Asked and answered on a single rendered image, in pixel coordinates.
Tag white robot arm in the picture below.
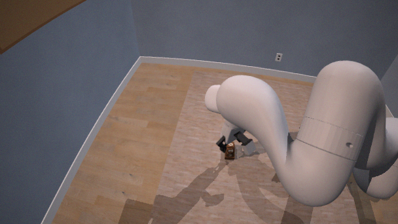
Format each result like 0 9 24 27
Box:
205 61 398 207

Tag brown number cube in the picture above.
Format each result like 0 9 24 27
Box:
226 148 234 157
226 142 234 149

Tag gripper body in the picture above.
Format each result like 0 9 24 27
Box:
220 122 245 144

